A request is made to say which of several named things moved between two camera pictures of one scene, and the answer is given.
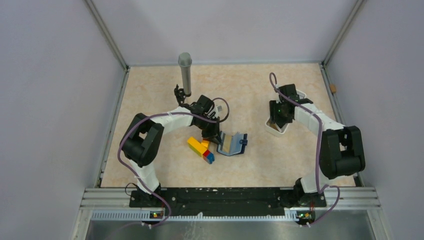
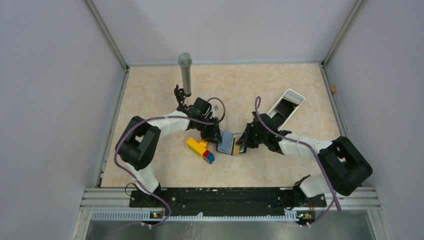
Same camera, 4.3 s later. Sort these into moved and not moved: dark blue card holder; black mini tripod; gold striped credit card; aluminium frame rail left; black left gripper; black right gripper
Moved: gold striped credit card; black right gripper
Not moved: black left gripper; dark blue card holder; black mini tripod; aluminium frame rail left
